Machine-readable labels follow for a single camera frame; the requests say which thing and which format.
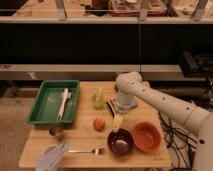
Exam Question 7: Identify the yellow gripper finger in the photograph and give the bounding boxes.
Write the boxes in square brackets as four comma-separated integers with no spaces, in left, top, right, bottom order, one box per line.
[112,114,123,132]

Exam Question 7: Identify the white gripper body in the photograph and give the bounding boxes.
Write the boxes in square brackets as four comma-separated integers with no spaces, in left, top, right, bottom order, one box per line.
[115,91,138,114]

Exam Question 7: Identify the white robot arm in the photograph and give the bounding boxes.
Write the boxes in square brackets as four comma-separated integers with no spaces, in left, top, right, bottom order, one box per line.
[115,72,213,171]

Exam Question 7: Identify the green plastic tray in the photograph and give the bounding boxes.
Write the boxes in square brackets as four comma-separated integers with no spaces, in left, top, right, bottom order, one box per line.
[28,80,80,125]

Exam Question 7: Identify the striped dark block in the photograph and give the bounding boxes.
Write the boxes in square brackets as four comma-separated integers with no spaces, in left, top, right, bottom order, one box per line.
[106,100,116,117]

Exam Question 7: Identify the orange toy fruit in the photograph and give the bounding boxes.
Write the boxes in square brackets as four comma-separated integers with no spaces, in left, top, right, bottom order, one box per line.
[93,117,105,132]

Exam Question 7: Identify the dark purple bowl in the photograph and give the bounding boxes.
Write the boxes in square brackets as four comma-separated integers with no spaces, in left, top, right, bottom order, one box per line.
[107,128,134,156]

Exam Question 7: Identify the wooden board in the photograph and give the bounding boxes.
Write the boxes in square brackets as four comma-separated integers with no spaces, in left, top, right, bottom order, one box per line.
[19,82,171,170]

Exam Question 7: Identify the orange bowl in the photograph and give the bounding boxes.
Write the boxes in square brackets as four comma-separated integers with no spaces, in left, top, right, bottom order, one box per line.
[132,122,161,152]

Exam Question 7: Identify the metal fork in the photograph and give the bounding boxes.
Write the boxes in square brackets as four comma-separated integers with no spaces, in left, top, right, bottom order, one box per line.
[68,148,104,155]

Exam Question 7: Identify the small metal cup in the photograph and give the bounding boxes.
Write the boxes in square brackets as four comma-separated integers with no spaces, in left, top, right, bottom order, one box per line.
[49,125,64,140]

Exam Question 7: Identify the crumpled grey cloth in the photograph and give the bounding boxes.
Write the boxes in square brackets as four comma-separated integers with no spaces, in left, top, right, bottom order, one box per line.
[35,143,68,171]

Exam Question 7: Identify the black box on shelf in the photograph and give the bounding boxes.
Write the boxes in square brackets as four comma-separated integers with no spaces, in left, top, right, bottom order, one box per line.
[179,51,213,78]

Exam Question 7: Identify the black cables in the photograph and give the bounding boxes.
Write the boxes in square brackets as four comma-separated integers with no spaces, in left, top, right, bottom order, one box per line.
[158,111,201,171]

